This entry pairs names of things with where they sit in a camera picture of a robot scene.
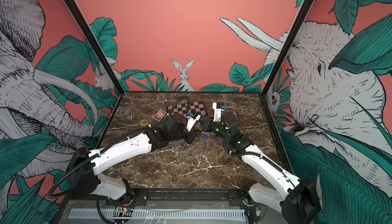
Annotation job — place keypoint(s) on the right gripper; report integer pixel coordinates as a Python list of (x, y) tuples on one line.
[(209, 125)]

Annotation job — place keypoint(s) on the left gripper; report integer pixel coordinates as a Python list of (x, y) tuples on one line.
[(192, 134)]

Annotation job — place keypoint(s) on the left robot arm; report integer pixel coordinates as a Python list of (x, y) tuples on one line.
[(84, 174)]

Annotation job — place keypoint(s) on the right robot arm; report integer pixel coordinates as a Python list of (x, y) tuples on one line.
[(295, 198)]

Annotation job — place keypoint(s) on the test tube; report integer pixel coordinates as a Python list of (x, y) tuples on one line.
[(198, 148), (206, 139), (213, 149)]

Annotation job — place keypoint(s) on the test tube rightmost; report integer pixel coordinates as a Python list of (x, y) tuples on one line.
[(213, 149)]

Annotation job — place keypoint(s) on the small card box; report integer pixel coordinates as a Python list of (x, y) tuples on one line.
[(160, 115)]

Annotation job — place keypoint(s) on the folded chess board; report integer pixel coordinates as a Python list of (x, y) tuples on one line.
[(198, 106)]

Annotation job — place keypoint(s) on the yellow small toy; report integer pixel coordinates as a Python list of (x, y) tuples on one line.
[(144, 123)]

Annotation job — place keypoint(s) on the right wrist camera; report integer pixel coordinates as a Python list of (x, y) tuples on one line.
[(218, 108)]

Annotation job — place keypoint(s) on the black mounting rail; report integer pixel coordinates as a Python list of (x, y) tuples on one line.
[(235, 197)]

